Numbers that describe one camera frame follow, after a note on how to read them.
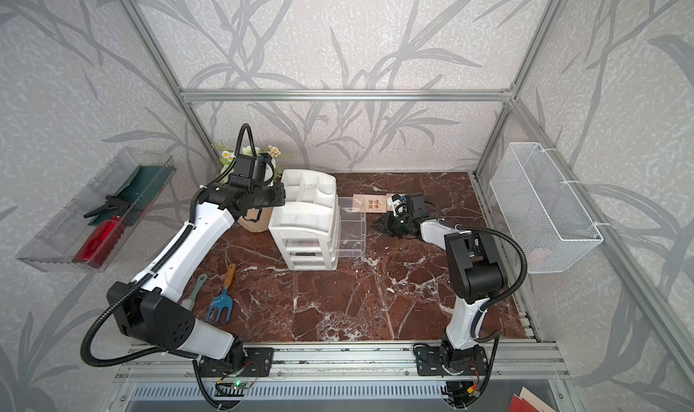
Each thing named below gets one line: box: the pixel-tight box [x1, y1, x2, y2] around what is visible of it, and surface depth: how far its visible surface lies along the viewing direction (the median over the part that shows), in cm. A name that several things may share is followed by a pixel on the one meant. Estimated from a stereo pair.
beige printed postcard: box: [352, 193, 394, 213], surface depth 114 cm
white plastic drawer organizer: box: [268, 169, 341, 272], surface depth 84 cm
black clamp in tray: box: [83, 194, 132, 218], surface depth 67 cm
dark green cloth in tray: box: [88, 165, 175, 226], surface depth 69 cm
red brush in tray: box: [72, 215, 126, 269], surface depth 59 cm
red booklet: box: [508, 393, 539, 412], surface depth 68 cm
